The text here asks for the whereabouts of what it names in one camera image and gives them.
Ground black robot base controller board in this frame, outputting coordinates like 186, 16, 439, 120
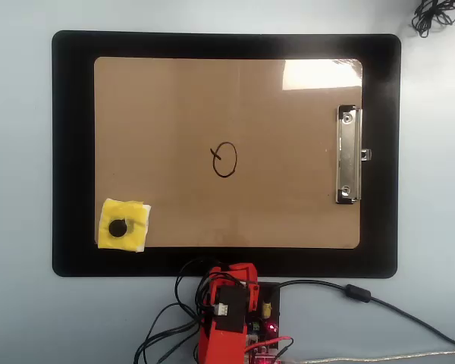
246, 281, 281, 364

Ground black robot servo cables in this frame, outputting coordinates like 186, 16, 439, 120
133, 256, 228, 364

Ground black metal clip bar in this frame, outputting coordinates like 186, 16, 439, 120
334, 105, 372, 205

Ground tangled black cable bundle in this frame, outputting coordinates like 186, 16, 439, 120
411, 0, 455, 38

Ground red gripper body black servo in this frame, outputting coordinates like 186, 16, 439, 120
207, 262, 259, 290

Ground yellow sponge with black knob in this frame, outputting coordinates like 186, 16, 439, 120
97, 197, 152, 253

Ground brown hardboard clipboard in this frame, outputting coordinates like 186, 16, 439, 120
93, 56, 364, 250

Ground black power cable with ferrite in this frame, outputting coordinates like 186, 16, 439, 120
275, 279, 455, 350

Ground black rectangular desk mat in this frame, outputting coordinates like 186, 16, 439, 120
52, 30, 402, 278

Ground red wire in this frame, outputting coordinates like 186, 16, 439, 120
249, 335, 295, 357

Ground silver braided USB cable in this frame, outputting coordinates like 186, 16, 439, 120
287, 351, 455, 364

